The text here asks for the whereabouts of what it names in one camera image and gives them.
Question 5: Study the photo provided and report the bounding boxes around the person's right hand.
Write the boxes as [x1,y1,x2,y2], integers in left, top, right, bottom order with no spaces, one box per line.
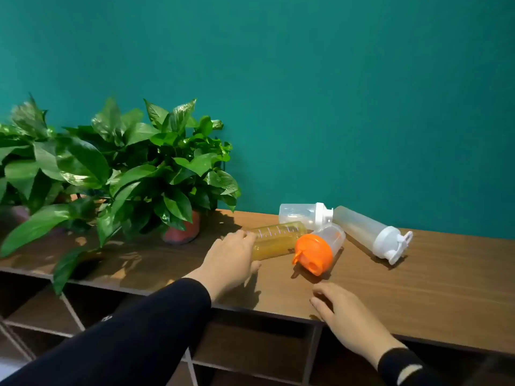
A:
[310,281,407,368]

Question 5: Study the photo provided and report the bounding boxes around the person's left hand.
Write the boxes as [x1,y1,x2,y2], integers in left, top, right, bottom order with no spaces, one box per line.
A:
[183,229,261,302]

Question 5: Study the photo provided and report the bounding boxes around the yellow-green translucent bottle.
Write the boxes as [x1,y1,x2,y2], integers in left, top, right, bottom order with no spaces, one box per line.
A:
[245,221,308,262]

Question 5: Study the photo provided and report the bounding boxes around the orange-lid shaker bottle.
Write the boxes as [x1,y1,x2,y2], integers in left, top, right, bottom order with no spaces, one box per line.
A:
[292,222,347,277]

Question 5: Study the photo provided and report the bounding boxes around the small white-lid clear bottle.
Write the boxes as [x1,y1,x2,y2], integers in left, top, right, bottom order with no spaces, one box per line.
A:
[278,202,334,232]

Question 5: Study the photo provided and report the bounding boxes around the wooden cabinet with slanted dividers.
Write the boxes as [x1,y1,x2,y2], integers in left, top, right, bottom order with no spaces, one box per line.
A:
[0,267,515,386]

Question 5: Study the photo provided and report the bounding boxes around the large white-lid shaker bottle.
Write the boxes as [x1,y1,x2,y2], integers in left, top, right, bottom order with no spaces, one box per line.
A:
[332,205,414,266]

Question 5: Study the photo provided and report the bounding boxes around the person's left forearm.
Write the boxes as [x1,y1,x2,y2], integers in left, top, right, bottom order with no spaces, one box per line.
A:
[0,278,212,386]

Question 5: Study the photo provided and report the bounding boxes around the person's right forearm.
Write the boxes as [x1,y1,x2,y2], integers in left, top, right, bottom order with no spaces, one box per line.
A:
[377,347,447,386]

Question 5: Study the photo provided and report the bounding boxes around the green potted plant red pot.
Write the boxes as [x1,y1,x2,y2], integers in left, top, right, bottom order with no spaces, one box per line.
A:
[52,96,242,296]
[0,94,109,258]

